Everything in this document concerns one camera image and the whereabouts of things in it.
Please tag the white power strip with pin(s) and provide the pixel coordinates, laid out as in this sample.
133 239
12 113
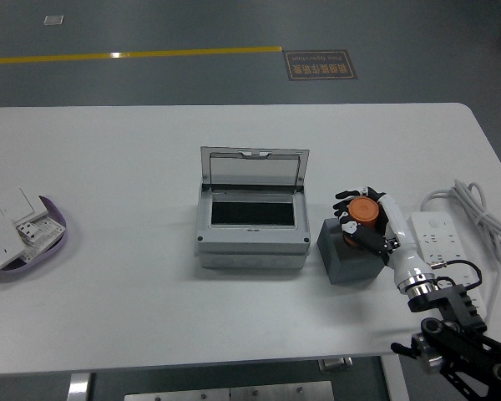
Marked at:
432 234

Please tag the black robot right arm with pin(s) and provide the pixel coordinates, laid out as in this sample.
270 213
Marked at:
459 301

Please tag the orange cylinder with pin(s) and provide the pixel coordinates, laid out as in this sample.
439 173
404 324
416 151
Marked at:
363 211

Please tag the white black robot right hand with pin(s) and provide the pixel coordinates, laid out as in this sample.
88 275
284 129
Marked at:
401 234

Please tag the white socket module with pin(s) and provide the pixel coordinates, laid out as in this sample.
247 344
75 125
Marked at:
35 229

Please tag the white table leg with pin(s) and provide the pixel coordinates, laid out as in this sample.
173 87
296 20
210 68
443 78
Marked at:
78 386
394 382

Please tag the metal table bracket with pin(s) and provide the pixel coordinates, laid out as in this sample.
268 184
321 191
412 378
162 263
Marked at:
336 364

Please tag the purple plastic tray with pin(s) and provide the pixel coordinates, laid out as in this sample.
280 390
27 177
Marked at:
59 215

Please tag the large white socket panel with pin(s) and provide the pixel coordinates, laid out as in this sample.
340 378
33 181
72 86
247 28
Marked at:
0 246

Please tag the grey electrical box with lid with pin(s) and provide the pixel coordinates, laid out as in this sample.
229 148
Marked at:
250 246

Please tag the small silver floor plate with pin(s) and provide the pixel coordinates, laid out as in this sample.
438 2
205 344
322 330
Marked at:
53 20

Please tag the white switch panel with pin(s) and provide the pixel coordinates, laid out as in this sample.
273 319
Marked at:
18 202

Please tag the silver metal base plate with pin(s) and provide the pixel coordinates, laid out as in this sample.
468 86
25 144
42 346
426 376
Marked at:
229 392

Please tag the grey cube with round hole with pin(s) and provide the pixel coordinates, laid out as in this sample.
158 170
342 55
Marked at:
350 265

